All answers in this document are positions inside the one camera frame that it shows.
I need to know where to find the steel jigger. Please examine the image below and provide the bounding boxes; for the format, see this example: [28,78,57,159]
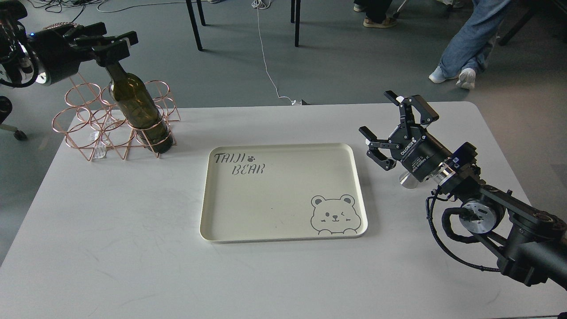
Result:
[399,171,420,189]

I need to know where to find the white floor cable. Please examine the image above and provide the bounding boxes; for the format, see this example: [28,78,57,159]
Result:
[252,0,303,106]

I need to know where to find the chair caster wheel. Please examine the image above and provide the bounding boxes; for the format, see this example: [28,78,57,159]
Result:
[0,124,27,141]

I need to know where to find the black floor cables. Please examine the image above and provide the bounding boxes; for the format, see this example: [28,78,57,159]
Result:
[27,0,186,15]

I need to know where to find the black table legs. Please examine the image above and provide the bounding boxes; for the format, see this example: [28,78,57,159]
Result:
[185,0,302,52]

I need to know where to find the cream bear tray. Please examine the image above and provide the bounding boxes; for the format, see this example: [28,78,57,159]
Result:
[200,143,367,242]

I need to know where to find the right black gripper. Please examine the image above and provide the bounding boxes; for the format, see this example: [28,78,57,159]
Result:
[358,90,453,183]

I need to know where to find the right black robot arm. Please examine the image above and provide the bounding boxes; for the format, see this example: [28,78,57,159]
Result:
[359,90,567,288]

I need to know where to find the person in blue jeans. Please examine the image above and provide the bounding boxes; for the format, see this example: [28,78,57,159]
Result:
[428,0,513,89]

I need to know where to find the dark green wine bottle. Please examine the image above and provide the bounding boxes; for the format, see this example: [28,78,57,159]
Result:
[105,62,173,154]

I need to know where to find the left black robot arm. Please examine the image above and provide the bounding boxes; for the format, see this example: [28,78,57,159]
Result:
[0,0,138,88]

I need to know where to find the seated person brown shoe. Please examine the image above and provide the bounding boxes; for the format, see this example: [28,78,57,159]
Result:
[353,0,397,28]

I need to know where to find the copper wire wine rack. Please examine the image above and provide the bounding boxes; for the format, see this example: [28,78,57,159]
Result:
[51,80,178,161]

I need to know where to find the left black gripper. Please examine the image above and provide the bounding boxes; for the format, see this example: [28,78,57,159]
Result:
[34,22,138,86]

